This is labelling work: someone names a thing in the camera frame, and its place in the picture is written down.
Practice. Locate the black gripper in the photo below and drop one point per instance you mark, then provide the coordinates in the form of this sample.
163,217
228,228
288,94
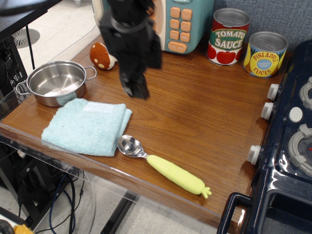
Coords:
136,47

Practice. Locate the plush brown mushroom toy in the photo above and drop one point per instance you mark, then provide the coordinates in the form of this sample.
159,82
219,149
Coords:
100,57

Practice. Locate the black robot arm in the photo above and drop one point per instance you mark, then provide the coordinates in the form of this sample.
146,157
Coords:
130,11

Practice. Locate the light blue folded cloth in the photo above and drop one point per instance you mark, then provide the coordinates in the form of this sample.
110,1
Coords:
87,127

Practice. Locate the toy microwave teal cream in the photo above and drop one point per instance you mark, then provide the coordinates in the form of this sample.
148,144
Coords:
180,24

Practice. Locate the small steel pot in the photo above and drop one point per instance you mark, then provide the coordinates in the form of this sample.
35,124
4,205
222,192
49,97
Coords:
56,83

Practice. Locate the clear acrylic table guard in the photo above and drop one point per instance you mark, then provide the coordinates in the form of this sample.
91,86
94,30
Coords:
166,203

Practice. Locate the tomato sauce can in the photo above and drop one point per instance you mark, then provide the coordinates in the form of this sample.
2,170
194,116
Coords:
228,32

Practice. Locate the pineapple slices can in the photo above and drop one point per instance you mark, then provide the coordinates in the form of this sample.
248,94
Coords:
265,53

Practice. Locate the black side desk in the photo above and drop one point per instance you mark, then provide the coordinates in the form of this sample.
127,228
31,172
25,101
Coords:
15,15

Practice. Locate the dark blue toy stove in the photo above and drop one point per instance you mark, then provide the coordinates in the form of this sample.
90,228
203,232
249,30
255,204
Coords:
281,199

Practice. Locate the spoon with yellow handle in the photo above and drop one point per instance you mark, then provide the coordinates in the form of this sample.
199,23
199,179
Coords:
131,147

